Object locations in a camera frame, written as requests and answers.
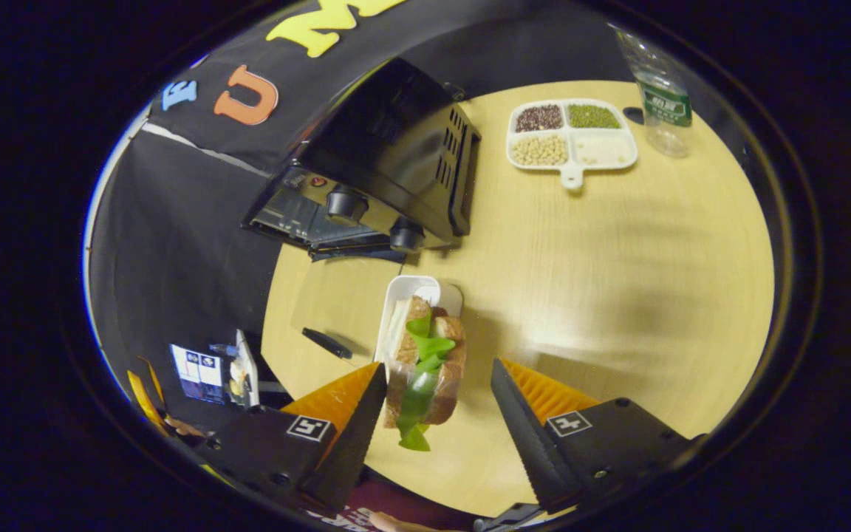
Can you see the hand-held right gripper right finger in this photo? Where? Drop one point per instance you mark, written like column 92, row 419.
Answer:
column 529, row 443

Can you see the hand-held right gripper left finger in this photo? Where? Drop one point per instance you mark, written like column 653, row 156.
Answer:
column 351, row 436

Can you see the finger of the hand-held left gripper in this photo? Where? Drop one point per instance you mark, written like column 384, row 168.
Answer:
column 154, row 391

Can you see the sandwich with green lettuce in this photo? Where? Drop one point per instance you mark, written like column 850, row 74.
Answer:
column 448, row 369

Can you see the black electric oven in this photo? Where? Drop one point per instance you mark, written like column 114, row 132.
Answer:
column 396, row 148

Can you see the blue and white box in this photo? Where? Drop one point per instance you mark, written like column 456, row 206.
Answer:
column 198, row 373

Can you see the person's maroon printed clothing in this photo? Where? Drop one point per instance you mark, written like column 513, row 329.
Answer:
column 411, row 502

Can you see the white flat object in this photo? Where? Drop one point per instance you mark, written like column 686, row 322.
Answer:
column 247, row 369

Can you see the black backdrop cloth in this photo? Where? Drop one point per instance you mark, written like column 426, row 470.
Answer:
column 174, row 258

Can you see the white rectangular plate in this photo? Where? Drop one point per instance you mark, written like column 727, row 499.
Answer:
column 414, row 288

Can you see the pile of yellow soybeans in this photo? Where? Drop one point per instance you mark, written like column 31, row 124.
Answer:
column 540, row 150

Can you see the white divided plate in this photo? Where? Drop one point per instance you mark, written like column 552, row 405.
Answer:
column 603, row 151

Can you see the pile of dark red beans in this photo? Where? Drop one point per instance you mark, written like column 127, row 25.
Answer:
column 539, row 118

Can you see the pile of green beans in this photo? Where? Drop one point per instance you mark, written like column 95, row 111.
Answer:
column 594, row 116

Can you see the clear plastic water bottle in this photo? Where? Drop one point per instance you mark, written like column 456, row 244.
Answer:
column 662, row 103

